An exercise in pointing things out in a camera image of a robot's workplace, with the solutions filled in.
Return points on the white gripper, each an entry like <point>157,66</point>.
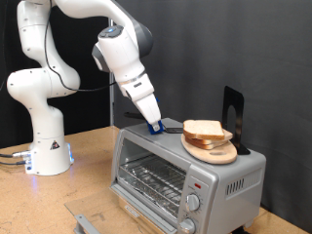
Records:
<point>146,104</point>

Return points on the silver toaster oven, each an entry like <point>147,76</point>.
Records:
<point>234,201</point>

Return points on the round wooden plate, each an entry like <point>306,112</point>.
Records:
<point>211,156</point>

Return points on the vertical metal pole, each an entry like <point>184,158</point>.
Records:
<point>111,110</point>

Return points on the black spatula with blue block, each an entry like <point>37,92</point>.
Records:
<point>151,128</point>

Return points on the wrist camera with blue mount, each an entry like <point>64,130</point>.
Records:
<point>157,100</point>

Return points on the black metal bookend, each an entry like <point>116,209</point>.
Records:
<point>240,107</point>

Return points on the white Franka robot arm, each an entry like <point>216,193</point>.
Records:
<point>35,87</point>

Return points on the silver oven knob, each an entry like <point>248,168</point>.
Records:
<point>193,202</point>
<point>187,226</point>

